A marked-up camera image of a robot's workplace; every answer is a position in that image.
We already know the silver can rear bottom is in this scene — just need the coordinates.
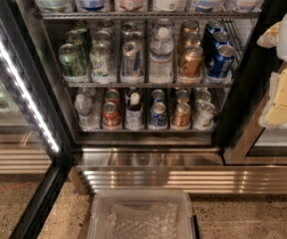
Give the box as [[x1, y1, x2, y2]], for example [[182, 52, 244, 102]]
[[194, 90, 211, 104]]

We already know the blue pepsi can front bottom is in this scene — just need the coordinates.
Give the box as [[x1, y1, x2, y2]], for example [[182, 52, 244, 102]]
[[149, 103, 167, 126]]

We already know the silver red bull can front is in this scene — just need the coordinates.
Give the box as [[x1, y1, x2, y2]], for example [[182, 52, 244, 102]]
[[122, 42, 142, 78]]

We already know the silver can rear red bull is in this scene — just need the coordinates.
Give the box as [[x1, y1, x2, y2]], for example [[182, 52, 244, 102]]
[[121, 22, 138, 42]]

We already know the clear plastic bin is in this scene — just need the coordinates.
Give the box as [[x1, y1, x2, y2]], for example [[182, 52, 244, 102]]
[[87, 188, 199, 239]]

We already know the gold can rear bottom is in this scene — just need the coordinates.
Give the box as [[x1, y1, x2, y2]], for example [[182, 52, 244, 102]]
[[175, 89, 189, 104]]

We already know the bubble wrap sheet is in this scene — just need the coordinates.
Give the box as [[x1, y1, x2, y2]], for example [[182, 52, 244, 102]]
[[109, 202, 178, 239]]

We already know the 7up can front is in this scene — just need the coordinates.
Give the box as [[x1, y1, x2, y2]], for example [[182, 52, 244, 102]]
[[90, 44, 113, 78]]

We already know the top wire shelf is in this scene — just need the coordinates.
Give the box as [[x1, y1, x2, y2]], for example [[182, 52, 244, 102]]
[[35, 11, 260, 20]]

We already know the dark drink bottle white cap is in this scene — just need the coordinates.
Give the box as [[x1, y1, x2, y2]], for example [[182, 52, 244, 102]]
[[126, 93, 143, 130]]

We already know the glass fridge door left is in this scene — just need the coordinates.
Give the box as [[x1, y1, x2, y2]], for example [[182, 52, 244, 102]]
[[0, 0, 72, 239]]

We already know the white led light strip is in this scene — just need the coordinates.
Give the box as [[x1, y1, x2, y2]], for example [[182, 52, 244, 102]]
[[0, 38, 60, 152]]

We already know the gold can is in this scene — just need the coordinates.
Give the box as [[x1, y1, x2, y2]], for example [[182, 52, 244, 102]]
[[181, 32, 201, 48], [180, 20, 199, 34], [178, 45, 203, 78], [172, 103, 190, 127], [175, 89, 189, 104]]

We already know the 7up can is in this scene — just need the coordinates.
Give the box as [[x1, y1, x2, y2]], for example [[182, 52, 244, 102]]
[[92, 31, 112, 47], [90, 44, 113, 78]]

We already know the middle wire shelf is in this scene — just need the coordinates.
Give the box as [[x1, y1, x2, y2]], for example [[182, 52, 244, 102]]
[[61, 81, 232, 89]]

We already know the gold can rear middle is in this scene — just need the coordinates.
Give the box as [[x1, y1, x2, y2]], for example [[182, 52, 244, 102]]
[[180, 20, 199, 34]]

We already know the green can front middle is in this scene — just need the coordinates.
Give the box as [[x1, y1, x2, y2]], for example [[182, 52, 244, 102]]
[[59, 43, 86, 78]]

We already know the red coke can front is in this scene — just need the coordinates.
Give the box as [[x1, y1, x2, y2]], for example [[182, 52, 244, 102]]
[[102, 103, 121, 127]]

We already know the gold can front middle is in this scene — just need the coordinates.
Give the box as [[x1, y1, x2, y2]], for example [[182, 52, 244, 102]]
[[178, 45, 203, 78]]

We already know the red coke can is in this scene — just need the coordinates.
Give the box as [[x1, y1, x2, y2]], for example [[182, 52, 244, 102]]
[[105, 89, 121, 106], [102, 103, 121, 127]]

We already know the blue pepsi can rear bottom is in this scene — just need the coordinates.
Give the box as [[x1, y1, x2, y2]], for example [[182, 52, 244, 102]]
[[151, 89, 165, 104]]

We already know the water bottle middle shelf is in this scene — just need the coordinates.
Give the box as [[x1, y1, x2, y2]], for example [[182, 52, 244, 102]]
[[148, 27, 174, 84]]

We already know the gold can front bottom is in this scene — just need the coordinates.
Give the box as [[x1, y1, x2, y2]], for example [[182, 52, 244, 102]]
[[172, 103, 190, 127]]

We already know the blue pepsi can rear middle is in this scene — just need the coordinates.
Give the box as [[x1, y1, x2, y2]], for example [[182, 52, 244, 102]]
[[205, 19, 225, 34]]

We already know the red coke can rear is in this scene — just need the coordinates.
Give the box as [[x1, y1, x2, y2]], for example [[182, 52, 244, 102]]
[[105, 89, 121, 106]]

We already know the clear water bottle bottom shelf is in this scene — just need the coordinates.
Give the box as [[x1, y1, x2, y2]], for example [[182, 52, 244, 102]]
[[74, 94, 99, 129]]

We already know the blue pepsi can front middle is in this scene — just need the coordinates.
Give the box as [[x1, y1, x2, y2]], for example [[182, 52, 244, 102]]
[[207, 45, 235, 79]]

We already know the wire shelf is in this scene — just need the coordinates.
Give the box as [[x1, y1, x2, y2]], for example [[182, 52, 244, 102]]
[[35, 11, 260, 20], [61, 81, 232, 89]]

